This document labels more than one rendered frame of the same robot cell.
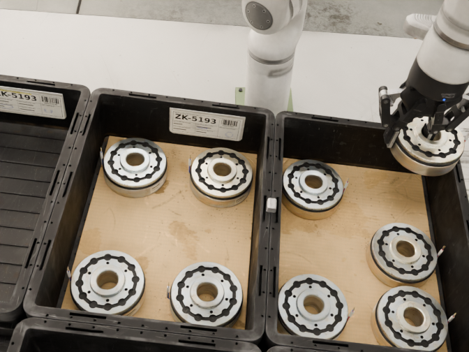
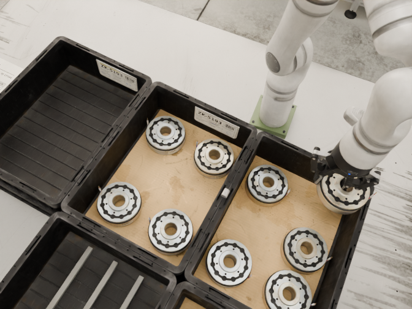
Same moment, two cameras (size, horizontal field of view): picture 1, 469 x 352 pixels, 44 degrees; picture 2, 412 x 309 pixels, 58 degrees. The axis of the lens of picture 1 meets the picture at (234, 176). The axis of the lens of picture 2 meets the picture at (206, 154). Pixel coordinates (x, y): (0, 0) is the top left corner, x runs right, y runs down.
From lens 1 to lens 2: 0.23 m
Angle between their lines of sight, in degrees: 16
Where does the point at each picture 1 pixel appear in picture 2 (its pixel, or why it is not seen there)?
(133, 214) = (153, 163)
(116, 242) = (136, 178)
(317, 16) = (366, 44)
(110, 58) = (192, 51)
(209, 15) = not seen: hidden behind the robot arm
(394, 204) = (318, 213)
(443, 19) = (358, 125)
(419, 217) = (331, 228)
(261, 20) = (273, 66)
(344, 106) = (328, 129)
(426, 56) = (343, 143)
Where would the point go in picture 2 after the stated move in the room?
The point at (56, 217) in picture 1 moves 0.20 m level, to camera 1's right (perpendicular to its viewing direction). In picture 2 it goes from (99, 157) to (173, 201)
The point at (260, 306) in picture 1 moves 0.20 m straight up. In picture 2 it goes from (189, 254) to (192, 226)
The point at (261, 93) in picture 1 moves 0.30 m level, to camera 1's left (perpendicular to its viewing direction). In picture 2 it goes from (268, 107) to (182, 63)
